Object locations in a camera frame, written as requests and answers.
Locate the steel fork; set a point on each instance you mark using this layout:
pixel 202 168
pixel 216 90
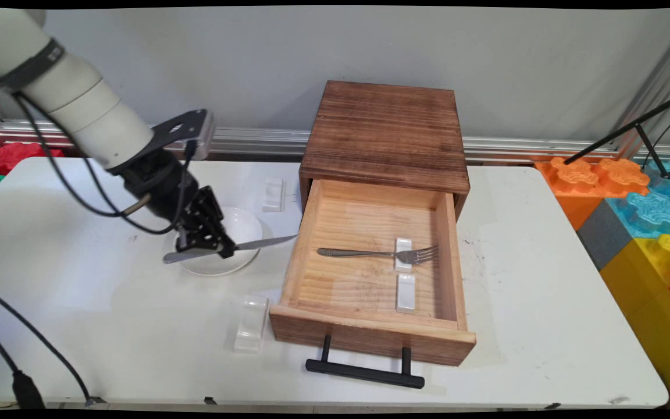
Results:
pixel 358 253

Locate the light wooden drawer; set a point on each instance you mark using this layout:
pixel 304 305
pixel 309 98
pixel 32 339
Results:
pixel 364 285

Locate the blue foam block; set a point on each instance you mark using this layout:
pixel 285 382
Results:
pixel 655 212

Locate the white ceramic cutlery rest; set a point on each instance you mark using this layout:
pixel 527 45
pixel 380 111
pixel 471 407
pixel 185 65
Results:
pixel 406 294
pixel 273 195
pixel 403 243
pixel 250 326

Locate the aluminium wall rail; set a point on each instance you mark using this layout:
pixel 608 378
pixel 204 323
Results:
pixel 253 139

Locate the black tripod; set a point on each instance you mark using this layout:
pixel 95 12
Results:
pixel 631 128

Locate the gray foam block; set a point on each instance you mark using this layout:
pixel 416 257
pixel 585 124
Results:
pixel 602 233

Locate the dark wooden cabinet box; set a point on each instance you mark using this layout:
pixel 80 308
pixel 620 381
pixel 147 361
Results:
pixel 384 128

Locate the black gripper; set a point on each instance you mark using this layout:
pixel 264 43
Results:
pixel 160 183

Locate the white round plate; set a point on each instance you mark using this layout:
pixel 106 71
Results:
pixel 248 227

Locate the orange foam block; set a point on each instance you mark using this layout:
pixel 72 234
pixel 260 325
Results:
pixel 579 180

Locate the steel table knife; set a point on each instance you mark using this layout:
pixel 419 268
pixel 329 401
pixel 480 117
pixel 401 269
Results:
pixel 265 241

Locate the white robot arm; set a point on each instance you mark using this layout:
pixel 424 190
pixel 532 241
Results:
pixel 79 105

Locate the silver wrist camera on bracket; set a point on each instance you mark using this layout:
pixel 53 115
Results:
pixel 186 131

